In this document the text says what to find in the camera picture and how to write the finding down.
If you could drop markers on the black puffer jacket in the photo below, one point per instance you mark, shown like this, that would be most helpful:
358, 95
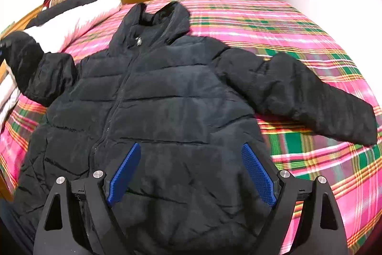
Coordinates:
191, 103

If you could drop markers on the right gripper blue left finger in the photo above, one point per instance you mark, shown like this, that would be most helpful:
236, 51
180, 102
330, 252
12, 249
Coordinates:
103, 190

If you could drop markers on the pink plaid bed sheet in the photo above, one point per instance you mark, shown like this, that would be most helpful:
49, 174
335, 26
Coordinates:
265, 28

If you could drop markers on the white pink quilt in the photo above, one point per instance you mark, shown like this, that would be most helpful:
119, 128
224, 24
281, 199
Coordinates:
57, 34

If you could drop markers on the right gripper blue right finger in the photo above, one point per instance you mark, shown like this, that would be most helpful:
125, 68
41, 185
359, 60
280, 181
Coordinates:
276, 188

